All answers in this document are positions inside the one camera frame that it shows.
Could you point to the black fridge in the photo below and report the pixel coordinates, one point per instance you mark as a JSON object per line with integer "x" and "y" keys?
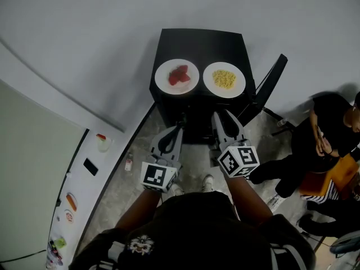
{"x": 202, "y": 45}

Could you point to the small red white carton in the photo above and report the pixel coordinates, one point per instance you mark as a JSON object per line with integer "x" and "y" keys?
{"x": 128, "y": 164}

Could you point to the white plate of yellow food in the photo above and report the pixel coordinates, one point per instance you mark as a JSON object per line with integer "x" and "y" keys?
{"x": 239, "y": 79}

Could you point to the orange stool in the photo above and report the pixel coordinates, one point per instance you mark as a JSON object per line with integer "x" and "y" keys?
{"x": 346, "y": 170}

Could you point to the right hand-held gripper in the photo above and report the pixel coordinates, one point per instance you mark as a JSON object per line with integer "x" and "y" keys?
{"x": 239, "y": 160}

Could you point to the black white striped cloth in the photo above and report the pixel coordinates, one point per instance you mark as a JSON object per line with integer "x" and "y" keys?
{"x": 323, "y": 193}

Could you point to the small plate with red food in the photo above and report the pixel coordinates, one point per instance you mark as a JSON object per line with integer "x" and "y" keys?
{"x": 69, "y": 216}

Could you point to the toy hot dog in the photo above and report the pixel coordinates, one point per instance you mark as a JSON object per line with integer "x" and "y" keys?
{"x": 71, "y": 202}

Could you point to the black chair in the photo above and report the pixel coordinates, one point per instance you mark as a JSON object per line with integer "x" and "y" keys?
{"x": 270, "y": 86}

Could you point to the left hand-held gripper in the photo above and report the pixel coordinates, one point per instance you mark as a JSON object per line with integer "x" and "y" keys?
{"x": 153, "y": 176}

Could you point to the person's right forearm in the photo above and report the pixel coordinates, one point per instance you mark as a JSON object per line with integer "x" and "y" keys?
{"x": 247, "y": 200}

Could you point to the blue round object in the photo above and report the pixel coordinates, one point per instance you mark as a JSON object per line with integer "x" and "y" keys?
{"x": 347, "y": 243}

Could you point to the green toy vegetable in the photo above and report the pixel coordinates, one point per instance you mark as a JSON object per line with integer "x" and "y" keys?
{"x": 60, "y": 243}

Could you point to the person's black top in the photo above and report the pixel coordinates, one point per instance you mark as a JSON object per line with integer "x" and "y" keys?
{"x": 197, "y": 235}

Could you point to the person's left white shoe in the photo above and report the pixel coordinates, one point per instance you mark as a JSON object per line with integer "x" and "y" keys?
{"x": 177, "y": 190}

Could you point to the black phone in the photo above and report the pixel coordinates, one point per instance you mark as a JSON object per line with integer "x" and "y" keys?
{"x": 90, "y": 167}

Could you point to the pile of colourful toys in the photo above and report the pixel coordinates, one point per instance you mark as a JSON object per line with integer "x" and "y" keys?
{"x": 54, "y": 254}

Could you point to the person's right white shoe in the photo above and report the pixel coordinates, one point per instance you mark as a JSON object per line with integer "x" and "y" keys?
{"x": 208, "y": 182}

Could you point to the white plate of red food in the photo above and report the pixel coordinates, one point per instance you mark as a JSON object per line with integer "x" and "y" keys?
{"x": 163, "y": 79}

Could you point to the person's left forearm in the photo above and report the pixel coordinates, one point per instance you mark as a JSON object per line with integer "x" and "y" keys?
{"x": 140, "y": 208}

